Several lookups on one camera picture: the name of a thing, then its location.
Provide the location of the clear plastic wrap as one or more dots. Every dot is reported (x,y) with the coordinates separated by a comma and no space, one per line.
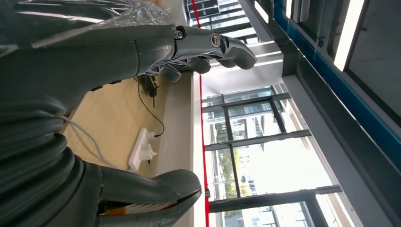
(141,14)

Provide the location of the black window frame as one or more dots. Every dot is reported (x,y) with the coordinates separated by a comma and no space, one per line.
(230,141)

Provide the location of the red barrier belt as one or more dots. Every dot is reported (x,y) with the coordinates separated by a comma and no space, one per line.
(203,141)

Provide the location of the long ceiling light strip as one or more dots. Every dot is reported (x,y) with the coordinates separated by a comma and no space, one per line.
(347,34)

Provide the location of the white power strip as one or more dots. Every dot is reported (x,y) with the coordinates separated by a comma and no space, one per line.
(136,153)

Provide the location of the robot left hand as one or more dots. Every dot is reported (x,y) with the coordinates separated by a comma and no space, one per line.
(78,62)

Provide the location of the black power adapter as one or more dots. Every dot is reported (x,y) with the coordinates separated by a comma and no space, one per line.
(152,89)

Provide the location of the white power plug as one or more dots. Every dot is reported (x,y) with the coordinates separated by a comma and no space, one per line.
(149,136)
(147,154)

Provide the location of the short ceiling light strip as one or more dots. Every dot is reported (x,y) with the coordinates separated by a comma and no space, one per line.
(261,12)

